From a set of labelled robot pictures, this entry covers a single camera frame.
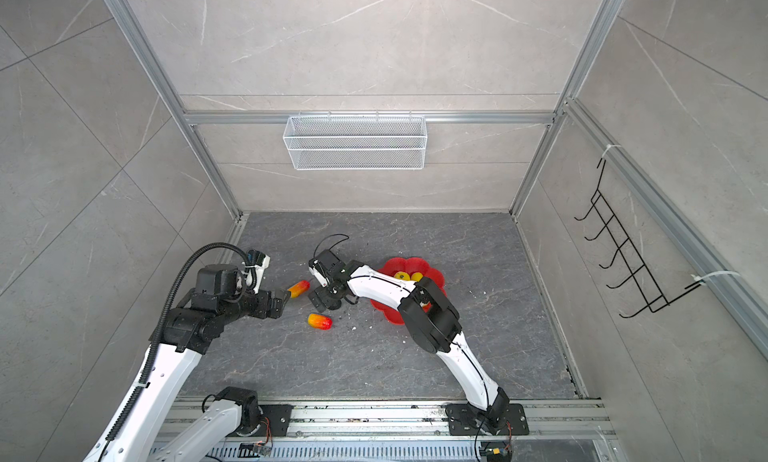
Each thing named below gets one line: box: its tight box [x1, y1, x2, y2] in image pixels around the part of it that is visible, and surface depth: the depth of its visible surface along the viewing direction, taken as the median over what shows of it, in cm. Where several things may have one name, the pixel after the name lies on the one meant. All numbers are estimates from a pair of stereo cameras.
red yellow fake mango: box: [307, 313, 333, 331], surface depth 90 cm
